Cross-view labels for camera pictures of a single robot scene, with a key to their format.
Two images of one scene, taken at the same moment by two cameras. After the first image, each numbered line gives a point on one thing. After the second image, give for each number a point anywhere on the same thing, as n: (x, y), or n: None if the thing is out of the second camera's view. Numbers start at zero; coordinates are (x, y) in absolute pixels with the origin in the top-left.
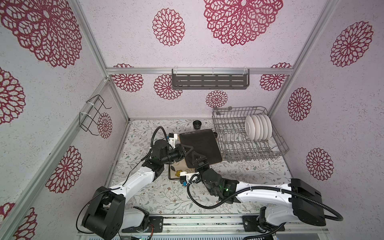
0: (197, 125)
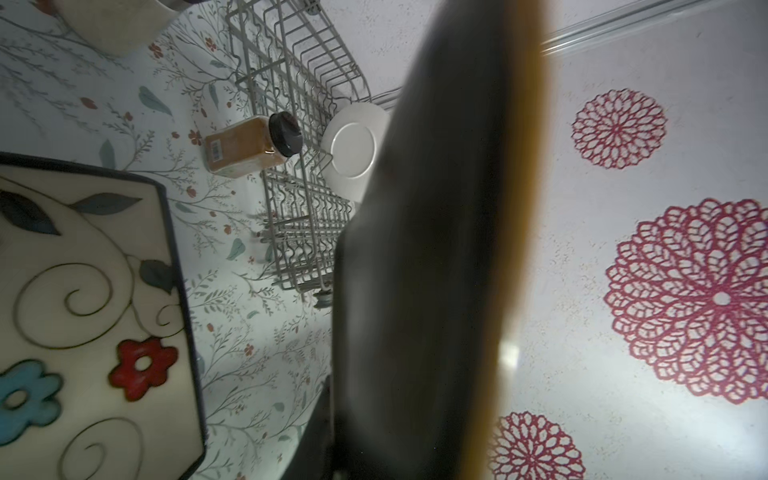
0: (119, 27)
